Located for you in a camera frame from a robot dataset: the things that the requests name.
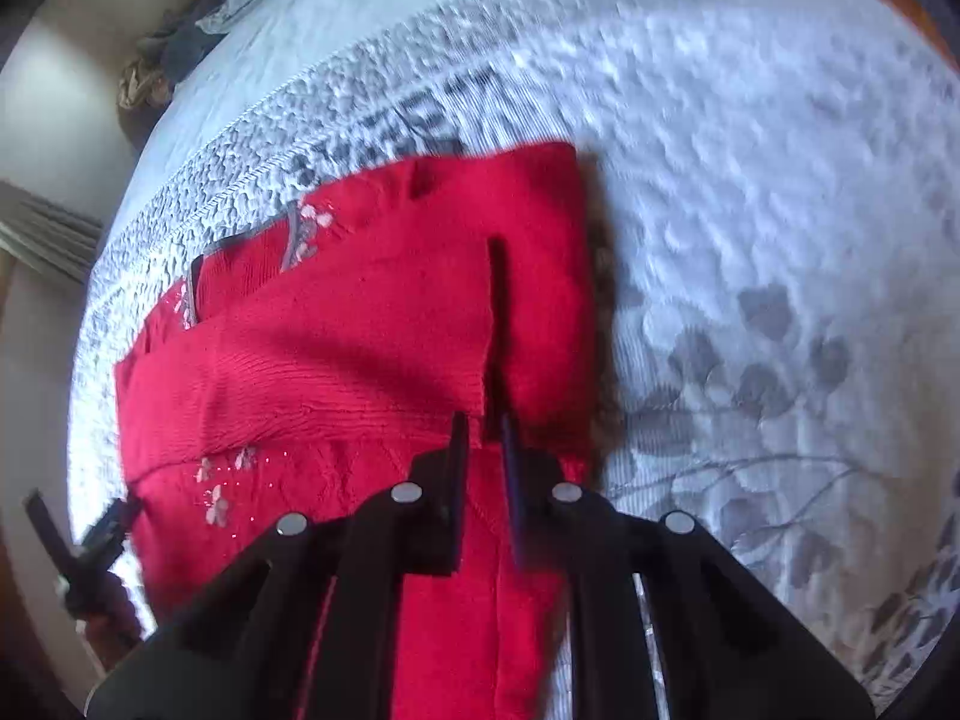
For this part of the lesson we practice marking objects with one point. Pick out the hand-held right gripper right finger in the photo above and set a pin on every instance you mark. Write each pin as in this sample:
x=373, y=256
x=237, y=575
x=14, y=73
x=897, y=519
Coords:
x=514, y=487

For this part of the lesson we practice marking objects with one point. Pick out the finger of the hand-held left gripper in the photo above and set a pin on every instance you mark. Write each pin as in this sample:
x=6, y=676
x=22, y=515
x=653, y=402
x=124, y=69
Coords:
x=49, y=529
x=112, y=532

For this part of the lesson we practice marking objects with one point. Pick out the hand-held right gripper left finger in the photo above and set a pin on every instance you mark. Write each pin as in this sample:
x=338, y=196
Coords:
x=456, y=480

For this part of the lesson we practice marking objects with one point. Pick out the red knit sweater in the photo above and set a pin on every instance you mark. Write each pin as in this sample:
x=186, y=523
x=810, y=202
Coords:
x=337, y=330

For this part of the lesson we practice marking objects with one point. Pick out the grey striped panel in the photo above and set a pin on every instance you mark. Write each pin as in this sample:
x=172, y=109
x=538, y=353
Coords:
x=45, y=229

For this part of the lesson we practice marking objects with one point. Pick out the white quilted leaf-print mattress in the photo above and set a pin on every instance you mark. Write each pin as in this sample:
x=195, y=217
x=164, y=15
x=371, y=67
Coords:
x=750, y=165

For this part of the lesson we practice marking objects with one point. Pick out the tan woven item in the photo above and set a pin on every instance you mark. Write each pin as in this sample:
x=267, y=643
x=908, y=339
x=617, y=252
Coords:
x=142, y=86

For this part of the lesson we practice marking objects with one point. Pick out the blue grey cloth pile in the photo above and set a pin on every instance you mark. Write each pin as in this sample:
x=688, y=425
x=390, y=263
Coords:
x=191, y=30

